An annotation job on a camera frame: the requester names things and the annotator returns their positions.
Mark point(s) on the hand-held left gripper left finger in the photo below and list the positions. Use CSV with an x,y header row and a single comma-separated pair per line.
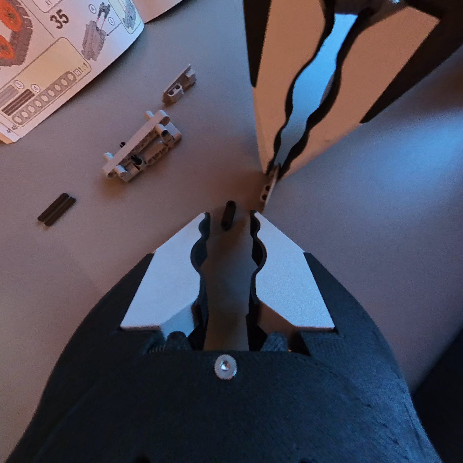
x,y
162,289

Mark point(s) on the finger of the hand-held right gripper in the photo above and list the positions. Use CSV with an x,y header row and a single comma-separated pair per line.
x,y
379,65
282,54

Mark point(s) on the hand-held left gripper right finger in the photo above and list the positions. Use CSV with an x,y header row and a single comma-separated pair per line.
x,y
289,289

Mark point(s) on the black toy connector pin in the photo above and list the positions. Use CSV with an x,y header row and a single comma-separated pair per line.
x,y
228,215

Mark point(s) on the small grey toy beam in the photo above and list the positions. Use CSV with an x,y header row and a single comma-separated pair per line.
x,y
267,190

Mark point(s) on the grey toy brick assembly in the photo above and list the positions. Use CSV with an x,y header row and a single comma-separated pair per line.
x,y
139,144

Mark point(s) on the grey angled toy brick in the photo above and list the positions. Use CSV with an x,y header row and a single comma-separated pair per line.
x,y
177,90

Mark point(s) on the black toy axle rod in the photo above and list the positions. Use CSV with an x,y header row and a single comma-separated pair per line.
x,y
59,212
53,207

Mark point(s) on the open building instruction booklet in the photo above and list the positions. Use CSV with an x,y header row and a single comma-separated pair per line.
x,y
43,72

